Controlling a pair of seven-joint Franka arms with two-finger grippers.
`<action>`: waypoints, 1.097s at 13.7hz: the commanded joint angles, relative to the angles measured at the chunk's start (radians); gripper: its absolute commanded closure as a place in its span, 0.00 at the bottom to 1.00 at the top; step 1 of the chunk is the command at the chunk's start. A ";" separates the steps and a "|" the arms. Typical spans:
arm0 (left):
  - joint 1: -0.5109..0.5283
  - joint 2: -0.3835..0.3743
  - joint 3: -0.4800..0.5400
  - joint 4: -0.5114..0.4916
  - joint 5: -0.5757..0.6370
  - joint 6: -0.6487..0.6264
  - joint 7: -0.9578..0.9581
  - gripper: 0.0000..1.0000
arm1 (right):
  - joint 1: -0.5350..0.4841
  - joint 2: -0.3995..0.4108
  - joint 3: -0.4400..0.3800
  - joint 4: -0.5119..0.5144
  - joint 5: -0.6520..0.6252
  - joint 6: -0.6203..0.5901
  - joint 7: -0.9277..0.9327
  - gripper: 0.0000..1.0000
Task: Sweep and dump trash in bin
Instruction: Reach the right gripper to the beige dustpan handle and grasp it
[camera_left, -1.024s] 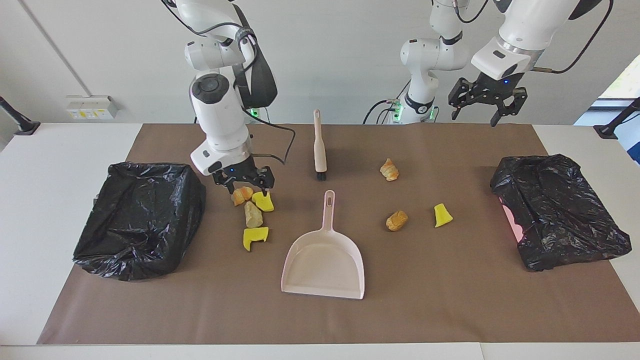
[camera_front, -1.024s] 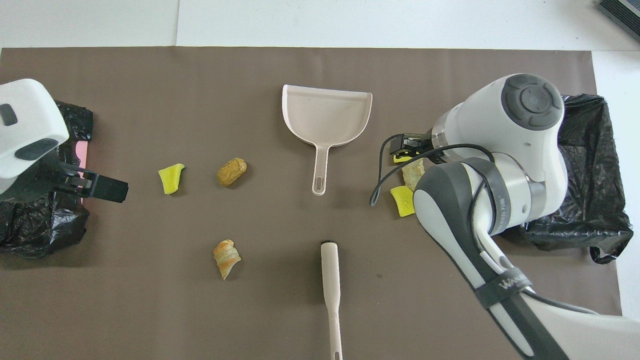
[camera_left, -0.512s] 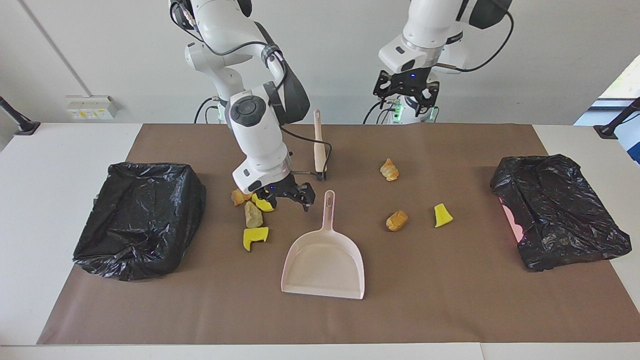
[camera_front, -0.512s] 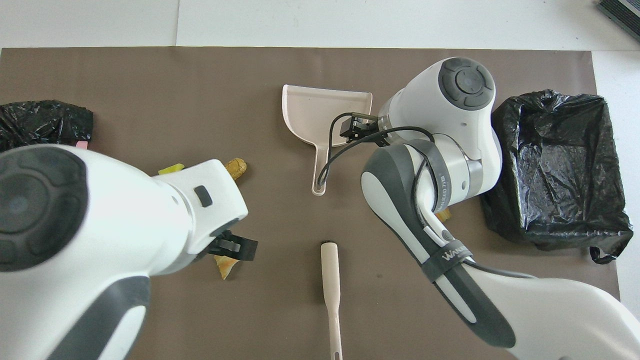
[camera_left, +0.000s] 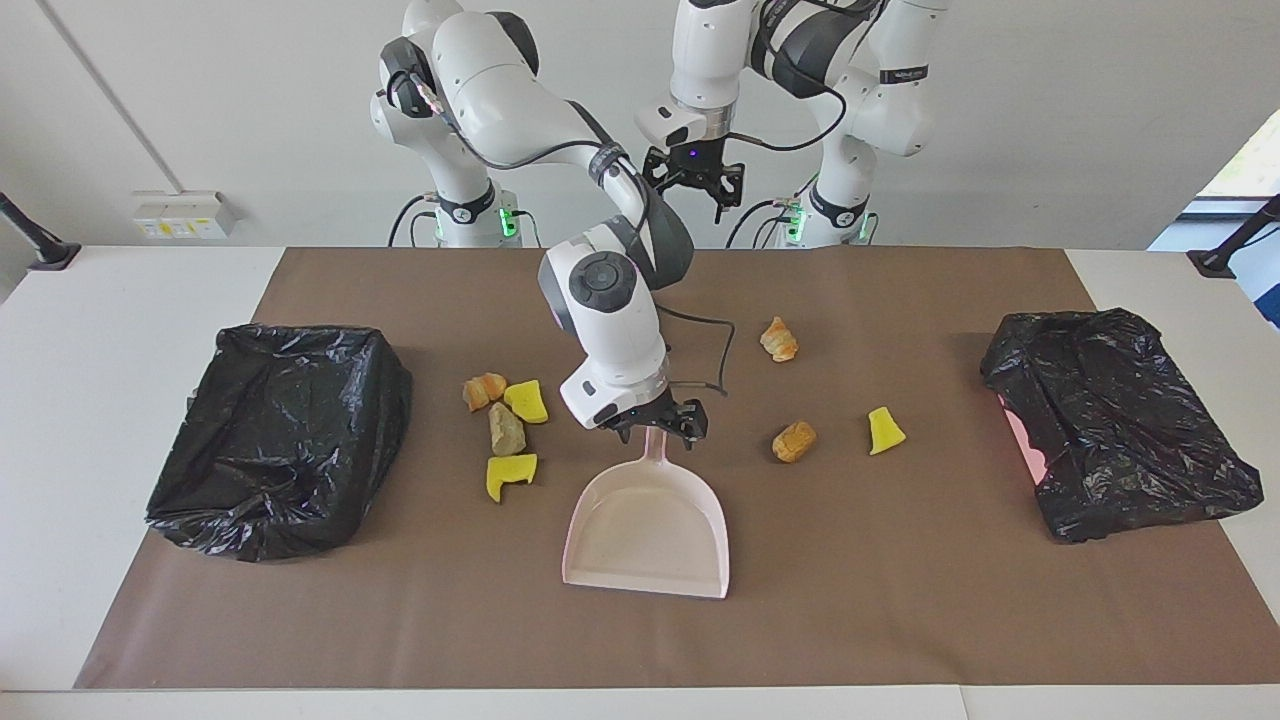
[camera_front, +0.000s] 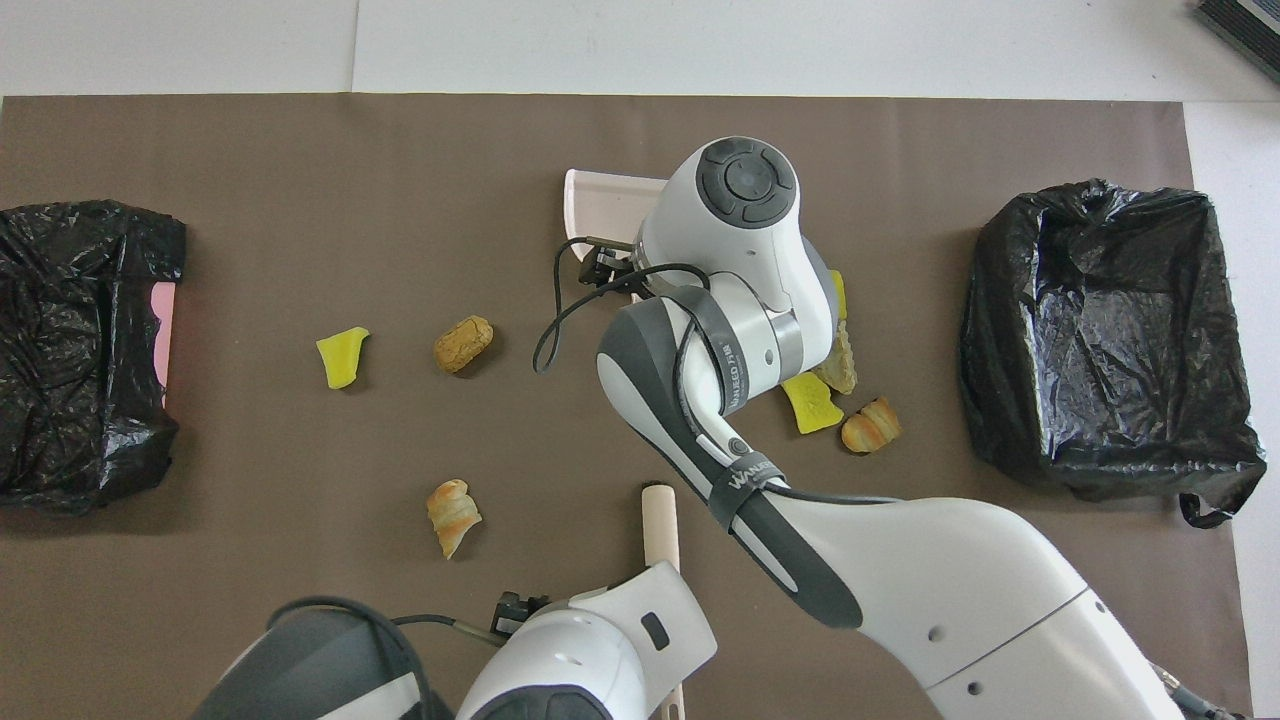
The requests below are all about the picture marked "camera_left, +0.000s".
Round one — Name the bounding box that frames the bin lined with black bag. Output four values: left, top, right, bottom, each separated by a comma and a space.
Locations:
145, 323, 414, 563

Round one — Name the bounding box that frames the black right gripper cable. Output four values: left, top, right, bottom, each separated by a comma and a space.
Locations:
375, 70, 738, 398

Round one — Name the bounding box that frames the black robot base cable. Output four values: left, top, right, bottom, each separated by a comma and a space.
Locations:
388, 195, 441, 248
725, 200, 791, 248

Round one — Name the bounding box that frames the pink bin with black bag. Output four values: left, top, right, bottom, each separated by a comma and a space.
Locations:
980, 308, 1265, 544

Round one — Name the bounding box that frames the orange striped croissant toy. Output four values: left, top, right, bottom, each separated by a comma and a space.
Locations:
463, 372, 508, 413

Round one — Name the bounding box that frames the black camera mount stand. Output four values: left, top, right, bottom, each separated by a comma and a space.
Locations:
1187, 193, 1280, 279
0, 192, 81, 272

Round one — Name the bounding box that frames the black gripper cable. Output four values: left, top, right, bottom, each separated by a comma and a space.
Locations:
725, 0, 881, 153
375, 70, 738, 398

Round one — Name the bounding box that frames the white wall socket box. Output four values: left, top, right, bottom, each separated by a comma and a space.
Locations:
132, 190, 241, 241

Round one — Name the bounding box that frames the white wall cable duct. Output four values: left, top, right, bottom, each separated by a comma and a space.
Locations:
38, 0, 189, 196

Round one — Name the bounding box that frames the yellow sponge piece with notch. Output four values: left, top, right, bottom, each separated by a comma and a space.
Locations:
486, 453, 539, 504

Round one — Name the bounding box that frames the yellow sponge square piece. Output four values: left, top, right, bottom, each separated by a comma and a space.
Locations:
503, 379, 550, 425

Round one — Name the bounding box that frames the brown potato-shaped bread toy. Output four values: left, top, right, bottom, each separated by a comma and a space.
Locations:
773, 420, 818, 464

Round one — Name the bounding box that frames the brown paper table mat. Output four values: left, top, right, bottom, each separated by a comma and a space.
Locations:
75, 247, 1280, 691

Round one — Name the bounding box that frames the window with dark frame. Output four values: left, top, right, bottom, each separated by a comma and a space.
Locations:
1148, 108, 1280, 331

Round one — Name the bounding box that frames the pale beige rock-like chunk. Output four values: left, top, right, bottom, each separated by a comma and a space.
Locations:
488, 402, 528, 458

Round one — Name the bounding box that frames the pale pink plastic dustpan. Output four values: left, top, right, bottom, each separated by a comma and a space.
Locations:
561, 428, 730, 600

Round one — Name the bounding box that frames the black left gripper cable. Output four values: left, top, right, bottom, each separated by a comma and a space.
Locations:
725, 0, 881, 153

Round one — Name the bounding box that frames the yellow sponge wedge piece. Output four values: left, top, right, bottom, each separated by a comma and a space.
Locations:
867, 406, 908, 457

